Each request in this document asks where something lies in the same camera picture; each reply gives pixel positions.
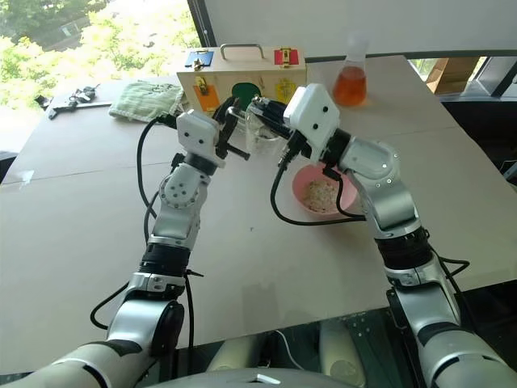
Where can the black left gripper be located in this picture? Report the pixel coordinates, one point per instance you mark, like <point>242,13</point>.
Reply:
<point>223,131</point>

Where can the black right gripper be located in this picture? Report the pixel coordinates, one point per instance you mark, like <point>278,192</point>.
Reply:
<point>278,115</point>

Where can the clear glass mug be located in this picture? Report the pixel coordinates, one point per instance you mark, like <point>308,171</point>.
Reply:
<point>258,131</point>

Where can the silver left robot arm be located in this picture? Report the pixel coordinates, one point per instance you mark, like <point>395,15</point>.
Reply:
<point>177,202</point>

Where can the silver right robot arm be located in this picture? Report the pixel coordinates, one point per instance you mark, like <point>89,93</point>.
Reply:
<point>400,226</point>

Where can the oatmeal heap in bowl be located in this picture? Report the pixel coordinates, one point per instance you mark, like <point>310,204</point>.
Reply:
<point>321,196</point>

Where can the pink bowl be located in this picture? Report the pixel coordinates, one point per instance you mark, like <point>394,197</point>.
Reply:
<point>323,198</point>

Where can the wooden latch box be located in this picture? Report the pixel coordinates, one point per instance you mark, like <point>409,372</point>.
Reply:
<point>242,87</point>

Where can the green striped cloth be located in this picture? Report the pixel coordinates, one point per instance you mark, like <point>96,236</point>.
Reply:
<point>146,101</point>

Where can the glass flask with orange liquid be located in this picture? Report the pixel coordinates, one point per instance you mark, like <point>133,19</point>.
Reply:
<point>350,83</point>

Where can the bunch of keys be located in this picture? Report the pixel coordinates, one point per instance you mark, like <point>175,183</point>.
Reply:
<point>83,95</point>

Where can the cardboard box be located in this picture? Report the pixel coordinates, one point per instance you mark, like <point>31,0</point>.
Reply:
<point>448,72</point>

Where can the grey rounded robot body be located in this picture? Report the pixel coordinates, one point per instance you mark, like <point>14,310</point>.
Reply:
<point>250,374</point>

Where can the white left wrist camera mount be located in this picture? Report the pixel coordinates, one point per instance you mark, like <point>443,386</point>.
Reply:
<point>198,135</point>

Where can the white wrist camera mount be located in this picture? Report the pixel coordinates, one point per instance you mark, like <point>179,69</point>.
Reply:
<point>313,117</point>
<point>198,135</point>

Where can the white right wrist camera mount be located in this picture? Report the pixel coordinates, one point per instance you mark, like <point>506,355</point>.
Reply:
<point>313,117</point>

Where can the black window frame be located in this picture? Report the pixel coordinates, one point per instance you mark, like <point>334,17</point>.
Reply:
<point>198,24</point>

